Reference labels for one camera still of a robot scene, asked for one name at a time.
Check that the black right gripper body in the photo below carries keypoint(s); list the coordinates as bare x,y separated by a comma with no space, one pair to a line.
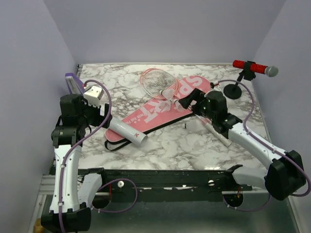
201,108

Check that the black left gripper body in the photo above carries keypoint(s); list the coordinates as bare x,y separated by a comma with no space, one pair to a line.
92,114

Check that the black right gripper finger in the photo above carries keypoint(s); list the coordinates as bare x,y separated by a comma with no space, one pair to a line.
186,101
197,95

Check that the white shuttlecock tube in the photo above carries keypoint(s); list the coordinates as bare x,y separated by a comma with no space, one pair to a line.
128,132

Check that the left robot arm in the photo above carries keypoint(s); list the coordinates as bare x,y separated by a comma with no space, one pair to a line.
67,213

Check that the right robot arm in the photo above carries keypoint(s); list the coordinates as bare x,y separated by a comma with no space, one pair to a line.
283,174

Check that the pink badminton racket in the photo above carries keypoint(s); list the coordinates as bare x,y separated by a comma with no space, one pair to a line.
154,80

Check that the purple wedge device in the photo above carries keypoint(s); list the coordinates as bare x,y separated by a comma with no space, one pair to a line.
74,84

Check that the red microphone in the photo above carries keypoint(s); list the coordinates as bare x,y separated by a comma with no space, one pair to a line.
270,71

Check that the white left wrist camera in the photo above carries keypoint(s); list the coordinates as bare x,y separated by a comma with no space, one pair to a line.
93,94

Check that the black base frame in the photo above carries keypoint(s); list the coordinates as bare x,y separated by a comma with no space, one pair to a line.
160,185

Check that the aluminium rail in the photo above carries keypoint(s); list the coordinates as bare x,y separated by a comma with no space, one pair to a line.
47,185

